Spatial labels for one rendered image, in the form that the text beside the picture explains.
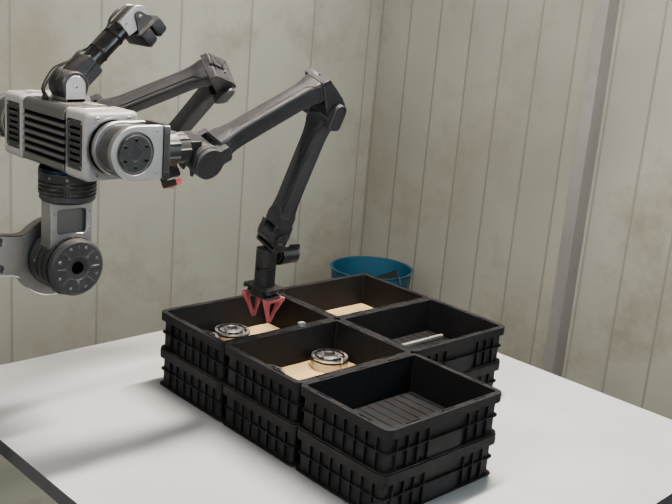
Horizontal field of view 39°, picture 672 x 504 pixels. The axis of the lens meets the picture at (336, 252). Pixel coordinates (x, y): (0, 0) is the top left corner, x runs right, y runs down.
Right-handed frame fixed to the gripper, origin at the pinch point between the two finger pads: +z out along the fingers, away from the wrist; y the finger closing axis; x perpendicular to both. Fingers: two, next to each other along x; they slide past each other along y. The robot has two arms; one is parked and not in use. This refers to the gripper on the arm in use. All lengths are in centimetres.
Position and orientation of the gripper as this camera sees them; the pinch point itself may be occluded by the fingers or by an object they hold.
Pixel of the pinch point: (261, 316)
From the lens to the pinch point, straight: 262.3
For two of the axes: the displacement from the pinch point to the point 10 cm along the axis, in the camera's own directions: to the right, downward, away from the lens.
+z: -1.0, 9.6, 2.6
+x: -6.8, 1.3, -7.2
